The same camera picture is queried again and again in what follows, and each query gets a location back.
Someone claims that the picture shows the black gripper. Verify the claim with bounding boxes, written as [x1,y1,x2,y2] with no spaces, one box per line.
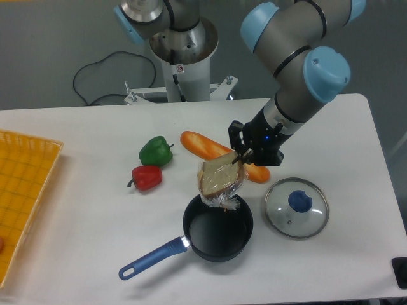
[228,109,284,166]

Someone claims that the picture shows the red bell pepper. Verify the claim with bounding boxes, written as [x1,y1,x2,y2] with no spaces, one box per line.
[127,165,163,191]

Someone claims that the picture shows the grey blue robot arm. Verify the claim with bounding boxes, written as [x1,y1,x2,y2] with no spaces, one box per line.
[114,1,366,166]

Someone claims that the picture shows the yellow plastic basket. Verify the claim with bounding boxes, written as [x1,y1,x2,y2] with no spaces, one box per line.
[1,130,64,288]

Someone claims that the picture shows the orange baguette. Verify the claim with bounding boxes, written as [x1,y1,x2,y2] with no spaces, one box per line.
[180,131,271,184]

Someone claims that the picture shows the glass lid blue knob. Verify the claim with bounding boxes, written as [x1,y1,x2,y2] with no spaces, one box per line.
[264,177,329,240]

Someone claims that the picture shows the black pot blue handle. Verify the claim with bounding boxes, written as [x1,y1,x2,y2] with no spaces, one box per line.
[118,195,254,280]

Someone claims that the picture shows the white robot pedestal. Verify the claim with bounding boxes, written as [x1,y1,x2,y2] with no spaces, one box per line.
[124,17,238,105]

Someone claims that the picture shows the black cable on floor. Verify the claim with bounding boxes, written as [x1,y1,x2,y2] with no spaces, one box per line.
[72,51,157,106]

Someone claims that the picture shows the bagged toast slice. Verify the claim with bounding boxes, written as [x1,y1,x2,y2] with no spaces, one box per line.
[197,151,247,210]

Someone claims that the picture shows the green bell pepper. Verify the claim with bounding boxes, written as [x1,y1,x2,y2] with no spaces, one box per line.
[139,135,174,167]

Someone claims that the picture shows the black device at table edge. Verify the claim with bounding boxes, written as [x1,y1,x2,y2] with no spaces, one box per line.
[391,257,407,290]

